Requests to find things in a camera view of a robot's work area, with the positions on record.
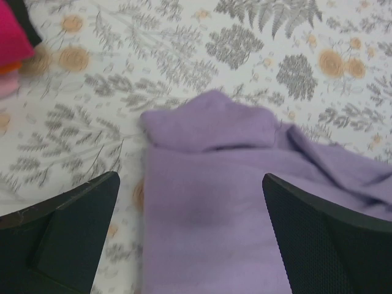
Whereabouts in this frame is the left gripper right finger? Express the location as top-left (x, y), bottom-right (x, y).
top-left (262, 173), bottom-right (391, 294)

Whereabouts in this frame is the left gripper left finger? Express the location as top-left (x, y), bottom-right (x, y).
top-left (1, 171), bottom-right (119, 294)

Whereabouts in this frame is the purple t shirt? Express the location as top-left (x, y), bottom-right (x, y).
top-left (141, 91), bottom-right (391, 293)

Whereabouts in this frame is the pink folded t shirt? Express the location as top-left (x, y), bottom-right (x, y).
top-left (0, 70), bottom-right (19, 99)

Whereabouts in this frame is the floral table mat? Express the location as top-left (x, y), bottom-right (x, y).
top-left (1, 1), bottom-right (391, 293)

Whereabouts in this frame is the orange folded t shirt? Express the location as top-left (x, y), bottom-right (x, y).
top-left (0, 61), bottom-right (22, 75)

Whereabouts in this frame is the red folded t shirt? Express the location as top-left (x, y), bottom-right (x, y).
top-left (1, 1), bottom-right (34, 66)

